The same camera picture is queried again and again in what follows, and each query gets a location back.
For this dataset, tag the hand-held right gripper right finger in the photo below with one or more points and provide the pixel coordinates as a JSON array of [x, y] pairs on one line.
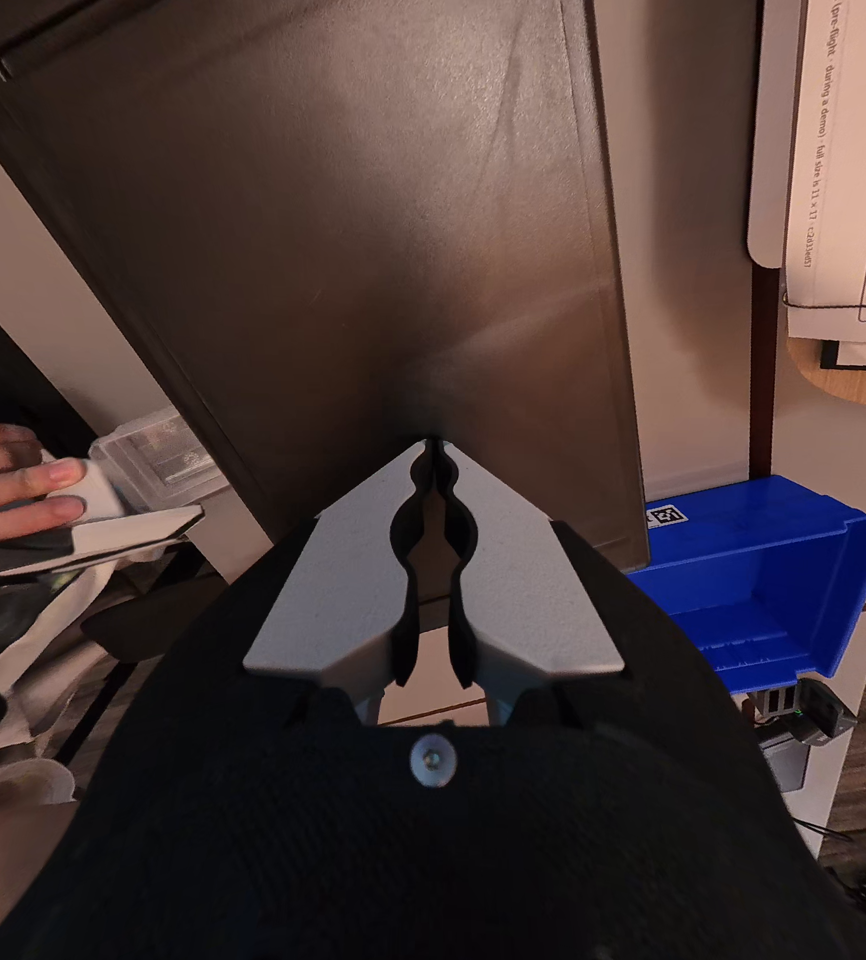
[[530, 600]]

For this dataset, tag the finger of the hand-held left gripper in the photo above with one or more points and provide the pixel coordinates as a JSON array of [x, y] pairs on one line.
[[132, 532]]

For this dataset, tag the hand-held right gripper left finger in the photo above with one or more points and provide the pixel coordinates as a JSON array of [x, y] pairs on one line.
[[335, 600]]

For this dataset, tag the clear plastic drawer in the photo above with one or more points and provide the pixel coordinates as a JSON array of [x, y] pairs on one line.
[[155, 457]]

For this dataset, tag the black drawer cabinet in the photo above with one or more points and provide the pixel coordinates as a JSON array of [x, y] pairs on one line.
[[328, 225]]

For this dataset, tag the pale desk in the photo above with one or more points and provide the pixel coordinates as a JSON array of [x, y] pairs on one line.
[[695, 262]]

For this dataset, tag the person's left hand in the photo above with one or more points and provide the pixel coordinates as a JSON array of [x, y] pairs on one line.
[[5, 465]]

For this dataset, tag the small printed tag sticker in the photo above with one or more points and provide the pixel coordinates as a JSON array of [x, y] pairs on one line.
[[665, 517]]

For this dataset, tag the blue plastic bin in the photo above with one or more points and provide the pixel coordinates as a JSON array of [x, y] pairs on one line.
[[763, 570]]

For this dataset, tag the grey box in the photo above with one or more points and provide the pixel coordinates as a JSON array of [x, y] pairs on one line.
[[784, 761]]

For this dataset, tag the small black device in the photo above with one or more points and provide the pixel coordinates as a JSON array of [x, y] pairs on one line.
[[823, 712]]

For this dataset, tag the light wooden board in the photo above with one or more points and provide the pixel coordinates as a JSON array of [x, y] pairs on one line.
[[853, 386]]

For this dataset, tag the white rounded card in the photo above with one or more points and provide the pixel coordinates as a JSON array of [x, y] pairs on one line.
[[774, 150]]

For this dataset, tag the printed instruction sheet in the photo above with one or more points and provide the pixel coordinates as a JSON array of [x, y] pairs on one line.
[[845, 187]]

